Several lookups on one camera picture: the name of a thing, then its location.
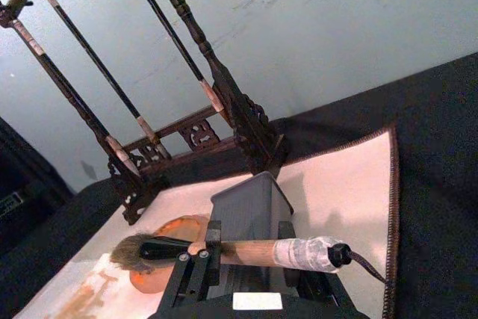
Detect grey square brush pot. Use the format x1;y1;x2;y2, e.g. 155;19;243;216
209;170;297;297

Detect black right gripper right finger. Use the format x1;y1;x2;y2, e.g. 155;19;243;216
277;220;350;307

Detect orange shallow dish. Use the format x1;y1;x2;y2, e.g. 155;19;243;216
128;214;211;297

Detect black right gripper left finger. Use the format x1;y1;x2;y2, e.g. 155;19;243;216
161;220;224;309

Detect dark carved wooden brush rack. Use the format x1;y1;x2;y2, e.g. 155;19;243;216
0;0;291;227

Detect wooden calligraphy brush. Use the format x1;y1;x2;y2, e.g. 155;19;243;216
111;233;391;287

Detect dark hanging brush, pale ends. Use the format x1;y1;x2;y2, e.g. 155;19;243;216
37;0;171;160
121;0;232;125
10;19;142;179

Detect white felt mat, brown edge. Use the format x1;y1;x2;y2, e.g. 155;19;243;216
13;123;401;319

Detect black box with small label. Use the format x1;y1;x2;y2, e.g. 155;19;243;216
0;116;75;257

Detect black table cloth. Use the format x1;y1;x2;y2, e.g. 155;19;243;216
0;52;478;319

